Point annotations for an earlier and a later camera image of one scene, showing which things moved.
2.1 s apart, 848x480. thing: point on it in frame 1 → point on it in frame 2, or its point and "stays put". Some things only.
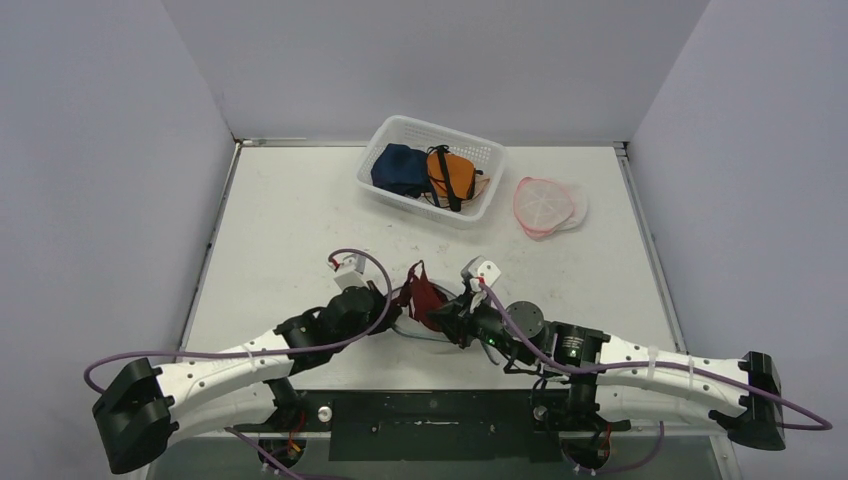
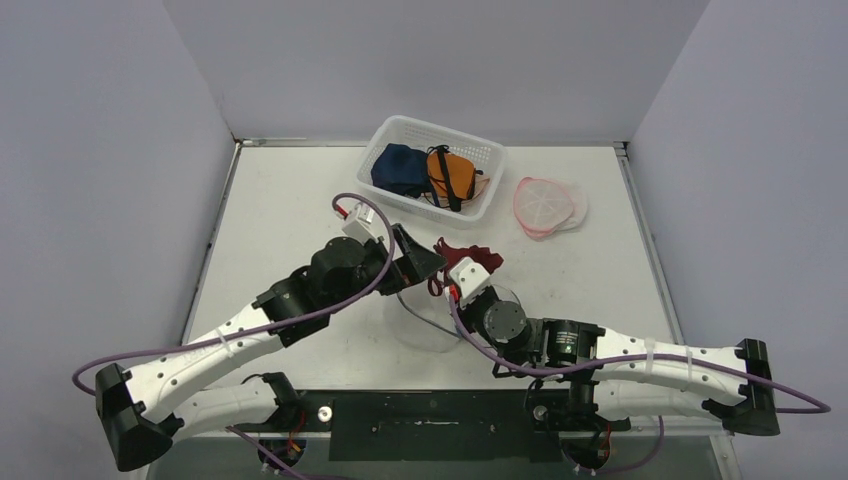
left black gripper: x=395 y=310 → x=416 y=262
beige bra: x=481 y=184 stays put
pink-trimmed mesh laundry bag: x=543 y=207 stays put
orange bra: x=451 y=176 stays put
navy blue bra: x=402 y=169 stays put
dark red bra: x=424 y=294 → x=487 y=259
